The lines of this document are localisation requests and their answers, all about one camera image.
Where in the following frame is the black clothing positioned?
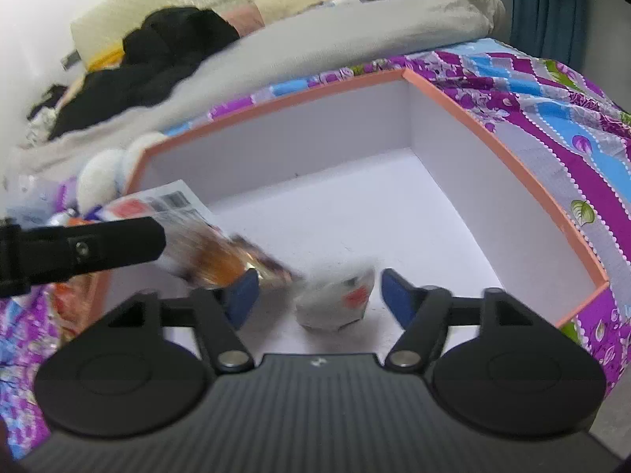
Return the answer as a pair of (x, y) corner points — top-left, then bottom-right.
(27, 6), (241, 141)

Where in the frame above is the white and blue plush toy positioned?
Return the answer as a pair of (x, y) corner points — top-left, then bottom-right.
(77, 132), (169, 212)

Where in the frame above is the purple floral bedsheet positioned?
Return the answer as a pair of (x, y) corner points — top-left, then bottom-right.
(0, 37), (631, 459)

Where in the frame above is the blue curtain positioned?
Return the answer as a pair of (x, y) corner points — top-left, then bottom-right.
(509, 0), (631, 80)

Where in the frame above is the pale pink pillow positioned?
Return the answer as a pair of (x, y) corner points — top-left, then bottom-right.
(217, 0), (366, 35)

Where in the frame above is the clear packet of brown snack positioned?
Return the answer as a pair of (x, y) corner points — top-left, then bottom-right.
(105, 179), (305, 291)

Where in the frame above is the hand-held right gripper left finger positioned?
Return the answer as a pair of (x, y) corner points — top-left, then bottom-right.
(106, 268), (260, 373)

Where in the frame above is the pink cardboard box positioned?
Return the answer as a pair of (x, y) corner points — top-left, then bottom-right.
(91, 68), (611, 350)

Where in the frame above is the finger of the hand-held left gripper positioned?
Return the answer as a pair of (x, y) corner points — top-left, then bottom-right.
(20, 216), (167, 289)

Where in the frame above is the small white snack packet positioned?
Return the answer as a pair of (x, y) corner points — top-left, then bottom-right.
(294, 256), (376, 332)

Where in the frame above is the grey blanket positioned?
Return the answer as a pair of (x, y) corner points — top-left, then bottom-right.
(0, 0), (508, 193)

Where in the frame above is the cream quilted headboard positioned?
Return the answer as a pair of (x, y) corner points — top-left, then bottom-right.
(69, 0), (356, 67)

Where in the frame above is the yellow cloth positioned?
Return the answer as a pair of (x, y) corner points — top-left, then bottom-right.
(85, 42), (126, 72)

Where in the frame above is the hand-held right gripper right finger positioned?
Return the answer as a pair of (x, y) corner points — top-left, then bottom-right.
(381, 268), (534, 370)

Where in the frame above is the crumpled clear plastic bag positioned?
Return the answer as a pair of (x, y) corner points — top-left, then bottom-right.
(0, 175), (82, 230)

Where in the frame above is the orange snack packet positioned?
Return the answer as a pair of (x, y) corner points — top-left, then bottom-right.
(49, 276), (104, 341)

